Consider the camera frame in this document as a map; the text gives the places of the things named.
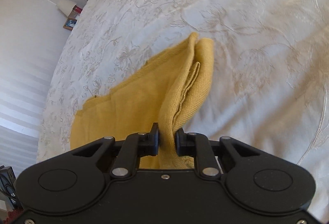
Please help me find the mustard yellow knit sweater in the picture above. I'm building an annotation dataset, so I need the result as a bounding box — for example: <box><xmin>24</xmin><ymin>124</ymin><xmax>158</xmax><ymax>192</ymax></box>
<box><xmin>70</xmin><ymin>33</ymin><xmax>214</xmax><ymax>169</ymax></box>

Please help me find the white floral embroidered bedspread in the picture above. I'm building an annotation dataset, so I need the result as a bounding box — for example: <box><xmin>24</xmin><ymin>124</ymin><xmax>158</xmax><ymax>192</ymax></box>
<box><xmin>37</xmin><ymin>0</ymin><xmax>328</xmax><ymax>222</ymax></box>

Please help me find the black device with display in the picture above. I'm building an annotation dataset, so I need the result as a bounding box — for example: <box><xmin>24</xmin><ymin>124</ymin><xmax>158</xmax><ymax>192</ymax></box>
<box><xmin>1</xmin><ymin>165</ymin><xmax>22</xmax><ymax>210</ymax></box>

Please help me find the small framed picture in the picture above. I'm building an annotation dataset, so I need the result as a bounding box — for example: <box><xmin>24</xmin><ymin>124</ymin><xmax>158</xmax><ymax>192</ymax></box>
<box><xmin>63</xmin><ymin>18</ymin><xmax>77</xmax><ymax>30</ymax></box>

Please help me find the red topped box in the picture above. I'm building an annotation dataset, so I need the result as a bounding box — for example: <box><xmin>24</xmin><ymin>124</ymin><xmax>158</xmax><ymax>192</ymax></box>
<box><xmin>70</xmin><ymin>6</ymin><xmax>82</xmax><ymax>19</ymax></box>

